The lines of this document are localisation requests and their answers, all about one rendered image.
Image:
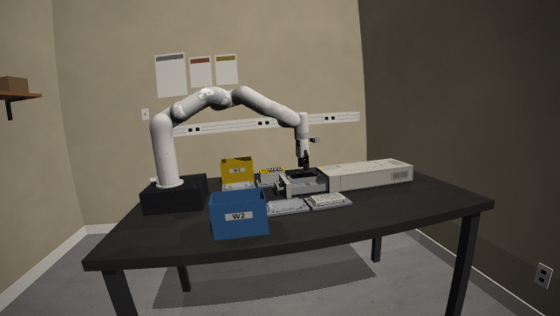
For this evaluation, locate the yellow open-top bin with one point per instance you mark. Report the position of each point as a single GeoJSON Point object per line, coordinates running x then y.
{"type": "Point", "coordinates": [237, 170]}

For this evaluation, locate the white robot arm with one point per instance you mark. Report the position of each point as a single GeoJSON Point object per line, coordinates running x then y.
{"type": "Point", "coordinates": [161, 127]}

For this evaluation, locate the blue open-top bin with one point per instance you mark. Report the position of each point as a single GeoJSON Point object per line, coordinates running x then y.
{"type": "Point", "coordinates": [232, 218]}

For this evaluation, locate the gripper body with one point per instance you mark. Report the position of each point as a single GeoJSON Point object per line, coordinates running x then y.
{"type": "Point", "coordinates": [301, 146]}

